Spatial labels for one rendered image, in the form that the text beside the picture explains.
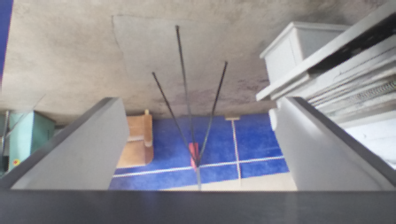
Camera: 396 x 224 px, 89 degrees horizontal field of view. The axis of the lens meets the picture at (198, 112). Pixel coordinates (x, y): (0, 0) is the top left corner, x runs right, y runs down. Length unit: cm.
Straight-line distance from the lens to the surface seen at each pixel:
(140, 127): 339
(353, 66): 150
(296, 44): 179
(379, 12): 124
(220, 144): 436
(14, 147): 360
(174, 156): 414
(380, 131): 150
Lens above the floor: 97
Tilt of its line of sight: 14 degrees down
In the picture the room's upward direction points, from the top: 174 degrees clockwise
